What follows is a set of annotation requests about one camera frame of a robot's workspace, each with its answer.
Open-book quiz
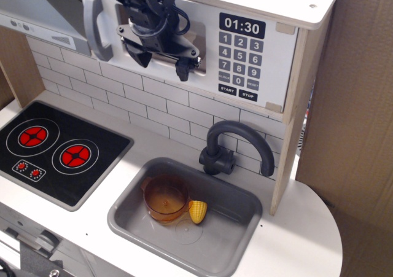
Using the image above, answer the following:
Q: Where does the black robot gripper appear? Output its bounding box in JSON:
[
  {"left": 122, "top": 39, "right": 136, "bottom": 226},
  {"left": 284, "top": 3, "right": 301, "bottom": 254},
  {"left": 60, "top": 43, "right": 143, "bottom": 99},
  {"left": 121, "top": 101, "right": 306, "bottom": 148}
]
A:
[{"left": 117, "top": 6, "right": 200, "bottom": 82}]

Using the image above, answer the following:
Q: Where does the white toy microwave door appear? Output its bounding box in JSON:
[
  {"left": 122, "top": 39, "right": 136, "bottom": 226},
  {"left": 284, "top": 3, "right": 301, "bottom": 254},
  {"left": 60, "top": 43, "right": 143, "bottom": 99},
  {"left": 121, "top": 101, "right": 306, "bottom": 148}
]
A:
[{"left": 83, "top": 0, "right": 298, "bottom": 113}]

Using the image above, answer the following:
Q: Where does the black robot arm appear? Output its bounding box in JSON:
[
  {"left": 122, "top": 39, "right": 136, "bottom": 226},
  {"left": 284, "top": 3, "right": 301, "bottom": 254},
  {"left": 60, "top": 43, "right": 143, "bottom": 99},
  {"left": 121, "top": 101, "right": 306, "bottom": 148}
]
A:
[{"left": 116, "top": 0, "right": 201, "bottom": 82}]

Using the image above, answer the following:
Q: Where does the white toy microwave cabinet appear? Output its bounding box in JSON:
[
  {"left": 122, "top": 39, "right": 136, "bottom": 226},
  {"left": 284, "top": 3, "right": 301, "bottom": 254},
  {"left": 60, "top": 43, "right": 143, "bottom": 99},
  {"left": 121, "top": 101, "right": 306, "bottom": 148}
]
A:
[{"left": 78, "top": 0, "right": 346, "bottom": 217}]

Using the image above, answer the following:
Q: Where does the dark grey toy faucet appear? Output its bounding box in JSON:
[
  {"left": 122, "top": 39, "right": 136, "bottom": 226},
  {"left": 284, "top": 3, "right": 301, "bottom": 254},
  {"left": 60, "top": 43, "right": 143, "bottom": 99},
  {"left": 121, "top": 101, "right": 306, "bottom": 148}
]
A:
[{"left": 199, "top": 120, "right": 275, "bottom": 177}]

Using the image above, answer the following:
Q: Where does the grey range hood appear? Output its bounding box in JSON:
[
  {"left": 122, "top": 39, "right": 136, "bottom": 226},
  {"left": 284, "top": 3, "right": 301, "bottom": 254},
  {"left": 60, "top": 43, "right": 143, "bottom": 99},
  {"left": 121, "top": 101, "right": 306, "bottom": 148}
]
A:
[{"left": 1, "top": 0, "right": 91, "bottom": 56}]

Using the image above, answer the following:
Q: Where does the orange transparent plastic pot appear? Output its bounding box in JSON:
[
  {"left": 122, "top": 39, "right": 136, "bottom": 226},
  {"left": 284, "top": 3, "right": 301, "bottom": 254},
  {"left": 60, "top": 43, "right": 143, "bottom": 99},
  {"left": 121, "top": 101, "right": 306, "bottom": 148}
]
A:
[{"left": 141, "top": 174, "right": 191, "bottom": 222}]

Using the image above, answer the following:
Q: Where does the black toy stovetop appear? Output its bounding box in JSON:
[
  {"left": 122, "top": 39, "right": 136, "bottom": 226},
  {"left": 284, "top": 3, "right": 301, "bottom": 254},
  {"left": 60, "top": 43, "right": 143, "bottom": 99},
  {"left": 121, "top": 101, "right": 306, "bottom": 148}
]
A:
[{"left": 1, "top": 101, "right": 134, "bottom": 211}]

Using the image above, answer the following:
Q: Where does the yellow toy corn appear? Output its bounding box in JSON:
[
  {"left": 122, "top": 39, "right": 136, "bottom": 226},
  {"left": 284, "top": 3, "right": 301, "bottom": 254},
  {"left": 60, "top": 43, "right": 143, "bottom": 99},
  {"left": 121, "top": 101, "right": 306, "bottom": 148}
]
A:
[{"left": 189, "top": 200, "right": 208, "bottom": 224}]

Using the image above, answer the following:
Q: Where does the grey toy sink basin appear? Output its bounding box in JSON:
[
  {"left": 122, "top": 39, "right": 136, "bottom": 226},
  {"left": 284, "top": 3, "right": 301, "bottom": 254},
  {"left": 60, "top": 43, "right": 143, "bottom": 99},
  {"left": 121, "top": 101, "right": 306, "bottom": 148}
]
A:
[{"left": 107, "top": 158, "right": 262, "bottom": 276}]

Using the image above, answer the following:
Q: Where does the brown cardboard box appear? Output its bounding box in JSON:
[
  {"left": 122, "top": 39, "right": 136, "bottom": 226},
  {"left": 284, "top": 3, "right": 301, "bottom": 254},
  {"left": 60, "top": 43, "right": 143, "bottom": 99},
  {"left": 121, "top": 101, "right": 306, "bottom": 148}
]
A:
[{"left": 296, "top": 0, "right": 392, "bottom": 276}]

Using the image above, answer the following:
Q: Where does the grey oven knob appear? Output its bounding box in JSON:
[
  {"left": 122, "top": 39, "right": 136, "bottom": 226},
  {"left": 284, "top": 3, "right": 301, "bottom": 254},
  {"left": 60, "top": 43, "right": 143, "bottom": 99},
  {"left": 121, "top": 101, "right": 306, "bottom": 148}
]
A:
[{"left": 35, "top": 230, "right": 60, "bottom": 252}]

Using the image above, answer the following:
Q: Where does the blue black cable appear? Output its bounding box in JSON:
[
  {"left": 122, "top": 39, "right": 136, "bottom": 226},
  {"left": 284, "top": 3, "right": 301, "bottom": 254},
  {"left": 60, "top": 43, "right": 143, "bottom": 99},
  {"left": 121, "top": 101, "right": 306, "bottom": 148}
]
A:
[{"left": 171, "top": 5, "right": 192, "bottom": 36}]

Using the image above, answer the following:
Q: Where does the grey microwave door handle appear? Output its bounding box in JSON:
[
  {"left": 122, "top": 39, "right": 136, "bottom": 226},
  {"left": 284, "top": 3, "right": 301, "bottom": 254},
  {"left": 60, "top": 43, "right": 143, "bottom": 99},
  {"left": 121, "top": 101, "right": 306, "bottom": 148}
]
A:
[{"left": 84, "top": 0, "right": 114, "bottom": 61}]

